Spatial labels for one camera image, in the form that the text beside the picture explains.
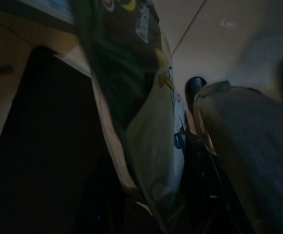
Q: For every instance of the black robot left foot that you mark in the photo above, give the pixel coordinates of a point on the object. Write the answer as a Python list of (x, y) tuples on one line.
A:
[(194, 90)]

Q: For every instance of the banana print plastic bag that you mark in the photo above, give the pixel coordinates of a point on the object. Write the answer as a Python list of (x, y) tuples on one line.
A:
[(153, 136)]

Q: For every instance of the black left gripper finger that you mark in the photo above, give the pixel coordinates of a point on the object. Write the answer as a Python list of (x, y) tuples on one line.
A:
[(199, 175)]

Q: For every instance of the dark cabinet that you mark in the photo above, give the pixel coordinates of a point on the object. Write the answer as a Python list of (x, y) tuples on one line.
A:
[(46, 146)]

